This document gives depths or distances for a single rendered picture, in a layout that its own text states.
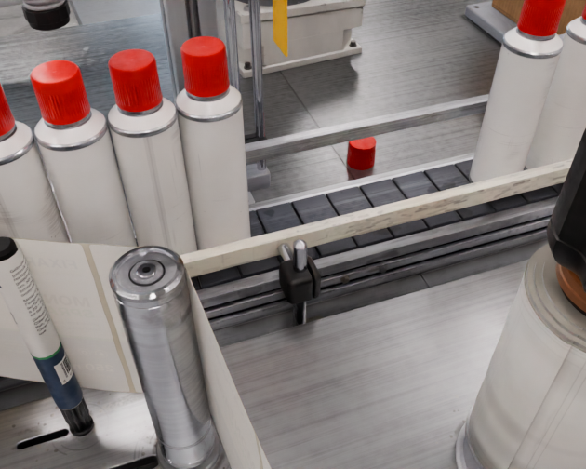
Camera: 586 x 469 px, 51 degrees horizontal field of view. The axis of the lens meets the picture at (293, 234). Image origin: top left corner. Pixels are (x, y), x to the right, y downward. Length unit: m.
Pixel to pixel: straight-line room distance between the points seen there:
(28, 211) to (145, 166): 0.09
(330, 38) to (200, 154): 0.52
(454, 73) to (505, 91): 0.38
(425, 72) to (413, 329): 0.53
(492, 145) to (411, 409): 0.28
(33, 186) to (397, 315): 0.31
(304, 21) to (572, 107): 0.44
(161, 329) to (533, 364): 0.19
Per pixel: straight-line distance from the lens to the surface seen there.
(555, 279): 0.34
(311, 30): 0.96
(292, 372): 0.50
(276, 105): 0.88
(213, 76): 0.47
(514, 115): 0.62
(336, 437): 0.47
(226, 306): 0.57
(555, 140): 0.68
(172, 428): 0.41
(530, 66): 0.60
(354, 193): 0.65
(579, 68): 0.65
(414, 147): 0.81
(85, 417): 0.48
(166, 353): 0.34
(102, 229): 0.52
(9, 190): 0.49
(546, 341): 0.33
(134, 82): 0.46
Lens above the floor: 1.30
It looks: 44 degrees down
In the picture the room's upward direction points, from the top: straight up
